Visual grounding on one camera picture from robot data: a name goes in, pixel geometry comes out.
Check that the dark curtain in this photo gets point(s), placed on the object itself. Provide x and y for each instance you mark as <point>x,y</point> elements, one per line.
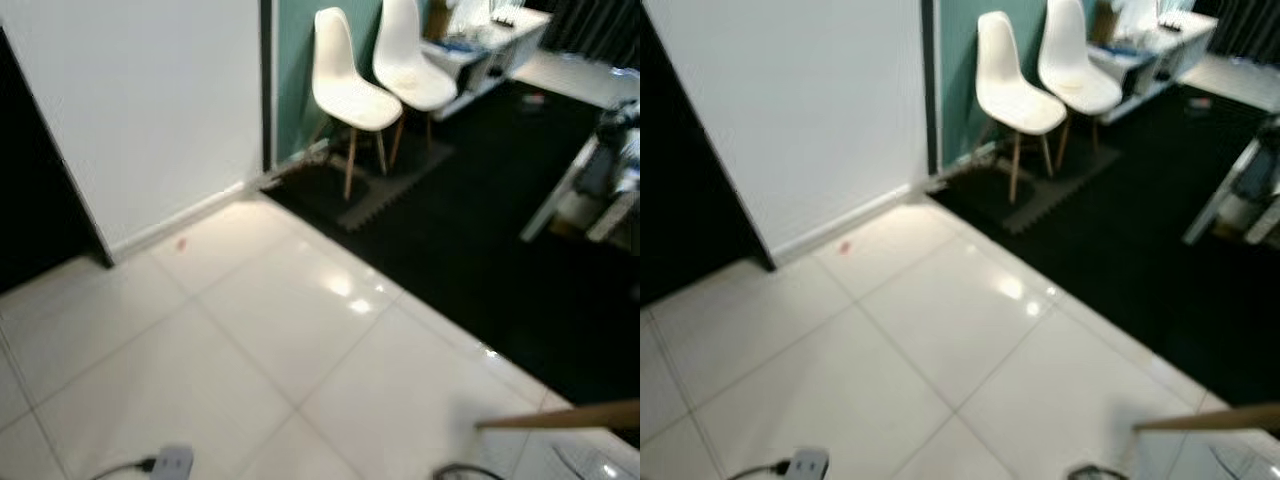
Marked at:
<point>595,30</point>
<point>1240,28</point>

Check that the grey metal rack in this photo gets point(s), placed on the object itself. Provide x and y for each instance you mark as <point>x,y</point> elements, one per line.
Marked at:
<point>590,190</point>
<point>1250,200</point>

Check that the wooden table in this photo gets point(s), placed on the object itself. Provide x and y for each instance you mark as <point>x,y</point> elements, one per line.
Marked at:
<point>1220,417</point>
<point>580,415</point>

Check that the white plastic chair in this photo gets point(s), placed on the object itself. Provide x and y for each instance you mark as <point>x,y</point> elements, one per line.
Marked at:
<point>1010,95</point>
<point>410,70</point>
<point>345,95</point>
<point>1075,70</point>

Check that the white cluttered desk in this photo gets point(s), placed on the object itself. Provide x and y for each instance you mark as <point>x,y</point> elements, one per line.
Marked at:
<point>500,50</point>
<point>1165,50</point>

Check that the black floor carpet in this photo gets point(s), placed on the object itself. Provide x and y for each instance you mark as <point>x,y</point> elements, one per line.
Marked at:
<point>1140,260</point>
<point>480,250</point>

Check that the grey puzzle foam mat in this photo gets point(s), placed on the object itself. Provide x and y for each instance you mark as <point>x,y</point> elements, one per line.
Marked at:
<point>380,205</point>
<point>1045,210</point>

